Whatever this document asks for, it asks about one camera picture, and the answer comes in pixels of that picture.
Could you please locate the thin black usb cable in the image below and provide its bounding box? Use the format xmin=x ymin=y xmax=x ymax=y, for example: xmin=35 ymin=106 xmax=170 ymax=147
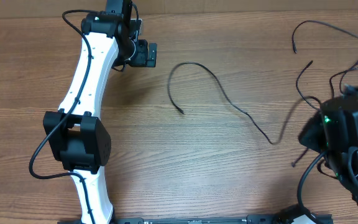
xmin=166 ymin=61 xmax=323 ymax=169

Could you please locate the black cable with loop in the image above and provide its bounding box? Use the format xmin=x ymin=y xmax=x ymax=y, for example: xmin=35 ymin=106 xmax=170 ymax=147
xmin=339 ymin=55 xmax=358 ymax=96

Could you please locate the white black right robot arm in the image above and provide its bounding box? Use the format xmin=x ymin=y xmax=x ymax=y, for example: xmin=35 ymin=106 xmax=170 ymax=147
xmin=298 ymin=85 xmax=358 ymax=206

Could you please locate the black aluminium frame rail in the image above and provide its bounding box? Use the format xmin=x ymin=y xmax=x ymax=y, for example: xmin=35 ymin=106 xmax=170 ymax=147
xmin=57 ymin=213 xmax=335 ymax=224

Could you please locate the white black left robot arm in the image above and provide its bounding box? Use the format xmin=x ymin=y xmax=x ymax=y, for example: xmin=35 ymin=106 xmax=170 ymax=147
xmin=40 ymin=1 xmax=157 ymax=223

